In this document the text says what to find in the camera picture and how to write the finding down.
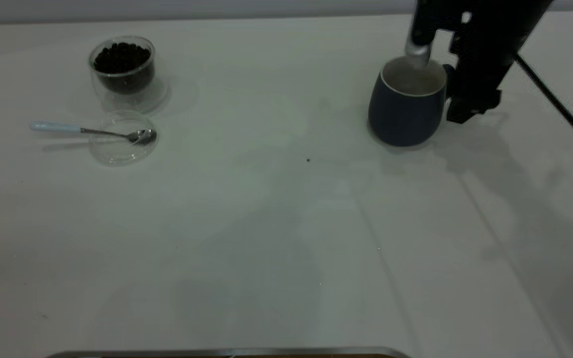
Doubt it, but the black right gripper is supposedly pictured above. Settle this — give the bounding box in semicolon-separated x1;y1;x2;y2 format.
404;0;554;124

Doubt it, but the dark blue ceramic mug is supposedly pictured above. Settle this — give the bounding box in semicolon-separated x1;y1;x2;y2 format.
368;56;454;148

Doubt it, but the blue-handled metal spoon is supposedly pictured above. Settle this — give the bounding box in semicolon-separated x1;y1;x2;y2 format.
30;121;158;146

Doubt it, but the dark coffee beans pile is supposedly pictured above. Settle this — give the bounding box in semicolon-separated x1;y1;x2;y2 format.
93;42;156;95

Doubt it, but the small clear glass dish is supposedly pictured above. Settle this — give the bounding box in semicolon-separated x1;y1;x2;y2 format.
89;110;159;166

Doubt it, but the grey metal bar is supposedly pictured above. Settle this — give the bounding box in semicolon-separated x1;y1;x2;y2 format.
45;347;411;358

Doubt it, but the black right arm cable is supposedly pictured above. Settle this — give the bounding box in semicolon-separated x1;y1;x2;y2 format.
514;54;573;164

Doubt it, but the clear double-wall glass cup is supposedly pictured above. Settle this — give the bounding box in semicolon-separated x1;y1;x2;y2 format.
88;36;169;114

